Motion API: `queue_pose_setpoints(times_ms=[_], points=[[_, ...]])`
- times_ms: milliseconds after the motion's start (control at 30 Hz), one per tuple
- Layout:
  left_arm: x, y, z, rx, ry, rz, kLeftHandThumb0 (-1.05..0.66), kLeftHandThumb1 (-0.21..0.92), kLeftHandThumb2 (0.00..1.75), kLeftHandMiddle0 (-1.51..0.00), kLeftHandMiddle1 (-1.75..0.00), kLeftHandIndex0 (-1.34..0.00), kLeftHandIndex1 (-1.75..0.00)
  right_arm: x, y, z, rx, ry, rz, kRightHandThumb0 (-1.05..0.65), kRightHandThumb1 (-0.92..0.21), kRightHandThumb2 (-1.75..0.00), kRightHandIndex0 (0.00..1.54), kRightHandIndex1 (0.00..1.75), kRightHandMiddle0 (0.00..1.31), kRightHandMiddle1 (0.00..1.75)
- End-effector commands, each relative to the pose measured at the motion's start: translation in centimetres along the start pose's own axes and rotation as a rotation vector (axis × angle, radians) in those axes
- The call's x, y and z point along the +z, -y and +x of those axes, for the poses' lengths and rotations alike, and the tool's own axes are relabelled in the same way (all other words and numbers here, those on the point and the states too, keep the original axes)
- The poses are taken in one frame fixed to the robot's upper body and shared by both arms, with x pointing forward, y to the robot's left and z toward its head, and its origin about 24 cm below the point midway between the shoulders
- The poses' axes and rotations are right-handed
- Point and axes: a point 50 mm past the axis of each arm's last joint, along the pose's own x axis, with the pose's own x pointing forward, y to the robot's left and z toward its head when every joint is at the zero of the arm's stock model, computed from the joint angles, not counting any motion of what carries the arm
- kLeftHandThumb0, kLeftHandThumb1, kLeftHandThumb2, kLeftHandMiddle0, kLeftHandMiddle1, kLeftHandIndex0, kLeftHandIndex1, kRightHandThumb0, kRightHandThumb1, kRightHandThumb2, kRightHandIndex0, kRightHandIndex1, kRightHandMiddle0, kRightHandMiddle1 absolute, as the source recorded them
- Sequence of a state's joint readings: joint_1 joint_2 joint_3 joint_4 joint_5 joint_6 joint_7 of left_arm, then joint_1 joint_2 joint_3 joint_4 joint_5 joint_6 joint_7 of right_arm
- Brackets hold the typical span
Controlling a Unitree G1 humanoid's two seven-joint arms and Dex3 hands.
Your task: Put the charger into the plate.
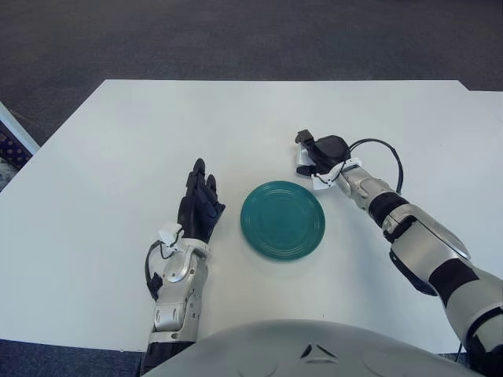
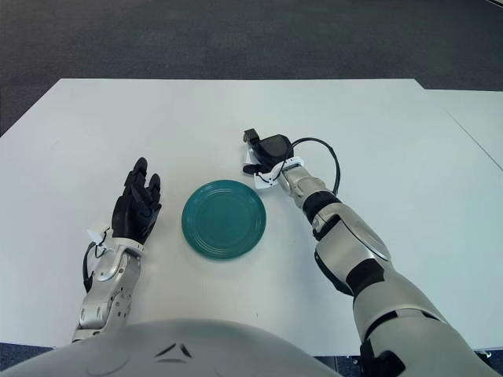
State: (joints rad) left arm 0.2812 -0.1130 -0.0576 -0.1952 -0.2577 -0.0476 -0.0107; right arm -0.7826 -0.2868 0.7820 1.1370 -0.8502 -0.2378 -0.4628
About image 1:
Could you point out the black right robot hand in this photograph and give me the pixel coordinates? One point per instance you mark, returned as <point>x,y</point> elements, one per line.
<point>328,151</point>

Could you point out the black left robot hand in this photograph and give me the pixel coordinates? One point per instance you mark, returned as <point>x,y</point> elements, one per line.
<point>194,212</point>

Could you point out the white cube charger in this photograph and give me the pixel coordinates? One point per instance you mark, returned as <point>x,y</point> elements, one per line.
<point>300,156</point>

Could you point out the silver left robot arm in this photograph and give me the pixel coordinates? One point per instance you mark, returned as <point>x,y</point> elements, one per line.
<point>177,290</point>

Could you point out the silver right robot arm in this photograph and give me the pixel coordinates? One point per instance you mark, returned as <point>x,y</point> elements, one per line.
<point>424,243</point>

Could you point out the teal round plate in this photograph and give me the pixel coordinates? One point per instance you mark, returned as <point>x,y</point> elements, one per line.
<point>283,220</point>

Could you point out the white right wrist connector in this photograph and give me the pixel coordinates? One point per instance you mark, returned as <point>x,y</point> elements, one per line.
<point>320,182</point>

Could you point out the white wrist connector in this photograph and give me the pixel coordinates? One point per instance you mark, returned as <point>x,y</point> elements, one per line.
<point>320,182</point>
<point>169,233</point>

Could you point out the white left wrist connector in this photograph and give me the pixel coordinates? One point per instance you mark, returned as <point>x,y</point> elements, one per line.
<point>169,233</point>

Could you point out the grey robot torso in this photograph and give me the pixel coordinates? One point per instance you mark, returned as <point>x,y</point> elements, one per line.
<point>275,349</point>

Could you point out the purple patterned rug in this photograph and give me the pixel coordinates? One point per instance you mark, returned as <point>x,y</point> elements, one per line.
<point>12,155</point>

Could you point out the white framed board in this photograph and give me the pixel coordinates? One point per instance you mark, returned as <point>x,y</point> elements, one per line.
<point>15,129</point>

